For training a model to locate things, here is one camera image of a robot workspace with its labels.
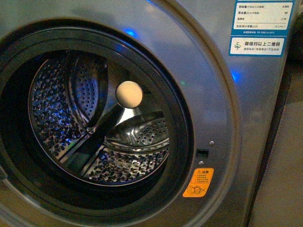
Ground grey front-load washing machine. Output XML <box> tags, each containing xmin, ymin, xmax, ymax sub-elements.
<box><xmin>0</xmin><ymin>0</ymin><xmax>300</xmax><ymax>227</ymax></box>

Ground round cream drum hub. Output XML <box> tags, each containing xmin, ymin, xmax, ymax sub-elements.
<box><xmin>116</xmin><ymin>81</ymin><xmax>143</xmax><ymax>109</ymax></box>

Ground perforated steel washer drum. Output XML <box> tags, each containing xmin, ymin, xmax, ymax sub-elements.
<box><xmin>28</xmin><ymin>51</ymin><xmax>170</xmax><ymax>187</ymax></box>

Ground orange warning sticker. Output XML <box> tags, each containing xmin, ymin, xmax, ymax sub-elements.
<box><xmin>182</xmin><ymin>168</ymin><xmax>214</xmax><ymax>198</ymax></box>

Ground blue white energy label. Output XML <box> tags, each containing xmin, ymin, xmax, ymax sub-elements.
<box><xmin>229</xmin><ymin>0</ymin><xmax>295</xmax><ymax>57</ymax></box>

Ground black rubber door gasket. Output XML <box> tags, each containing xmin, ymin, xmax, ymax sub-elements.
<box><xmin>0</xmin><ymin>19</ymin><xmax>192</xmax><ymax>223</ymax></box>

